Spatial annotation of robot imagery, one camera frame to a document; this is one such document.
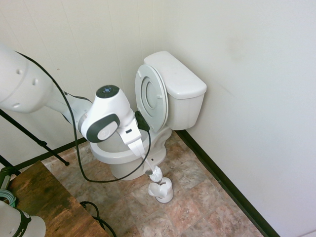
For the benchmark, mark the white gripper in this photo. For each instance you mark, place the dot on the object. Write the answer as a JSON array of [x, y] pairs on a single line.
[[133, 140]]

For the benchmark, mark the white toilet brush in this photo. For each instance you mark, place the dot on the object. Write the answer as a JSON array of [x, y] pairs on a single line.
[[155, 174]]

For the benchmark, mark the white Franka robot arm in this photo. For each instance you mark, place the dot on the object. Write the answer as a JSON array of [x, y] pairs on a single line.
[[24, 86]]

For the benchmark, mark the white ceramic toilet bowl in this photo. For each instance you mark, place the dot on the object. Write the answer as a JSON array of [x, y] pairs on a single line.
[[111, 158]]

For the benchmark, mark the white toilet brush holder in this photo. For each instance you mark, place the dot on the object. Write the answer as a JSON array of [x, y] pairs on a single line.
[[163, 195]]

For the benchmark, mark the white toilet seat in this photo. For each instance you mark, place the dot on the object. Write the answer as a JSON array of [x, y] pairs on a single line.
[[140, 98]]

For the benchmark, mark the white toilet tank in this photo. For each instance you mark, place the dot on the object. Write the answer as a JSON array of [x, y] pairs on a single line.
[[185, 113]]

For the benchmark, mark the white toilet tank lid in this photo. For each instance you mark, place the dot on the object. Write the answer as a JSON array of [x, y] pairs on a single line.
[[177, 74]]

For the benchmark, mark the black baseboard strip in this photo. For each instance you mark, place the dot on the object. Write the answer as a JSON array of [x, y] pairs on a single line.
[[61, 149], [222, 178]]

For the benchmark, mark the brown wooden table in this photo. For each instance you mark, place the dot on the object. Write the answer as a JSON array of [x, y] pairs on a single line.
[[49, 197]]

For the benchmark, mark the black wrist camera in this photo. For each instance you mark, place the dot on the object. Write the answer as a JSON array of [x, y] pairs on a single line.
[[142, 122]]

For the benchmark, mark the black camera tripod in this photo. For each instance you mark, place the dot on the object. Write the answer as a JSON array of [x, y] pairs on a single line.
[[37, 140]]

